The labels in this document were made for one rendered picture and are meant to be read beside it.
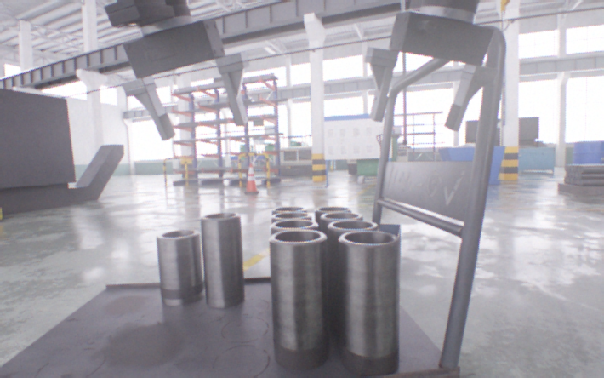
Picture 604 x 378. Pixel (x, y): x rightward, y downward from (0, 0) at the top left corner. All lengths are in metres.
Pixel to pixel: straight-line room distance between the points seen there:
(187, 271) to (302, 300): 0.49
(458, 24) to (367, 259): 0.40
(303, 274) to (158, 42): 0.46
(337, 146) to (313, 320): 7.72
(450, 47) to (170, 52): 0.39
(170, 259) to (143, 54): 0.66
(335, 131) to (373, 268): 7.78
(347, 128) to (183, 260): 7.52
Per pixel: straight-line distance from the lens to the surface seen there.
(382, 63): 0.46
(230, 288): 0.97
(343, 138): 8.26
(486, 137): 0.65
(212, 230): 0.92
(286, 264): 0.61
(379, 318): 0.63
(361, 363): 0.68
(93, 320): 1.09
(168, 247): 1.00
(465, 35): 0.50
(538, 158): 15.65
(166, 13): 0.46
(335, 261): 0.73
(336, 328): 0.80
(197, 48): 0.46
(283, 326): 0.67
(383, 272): 0.60
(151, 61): 0.50
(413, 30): 0.46
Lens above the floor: 0.69
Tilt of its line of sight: 5 degrees down
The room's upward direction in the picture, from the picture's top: 2 degrees counter-clockwise
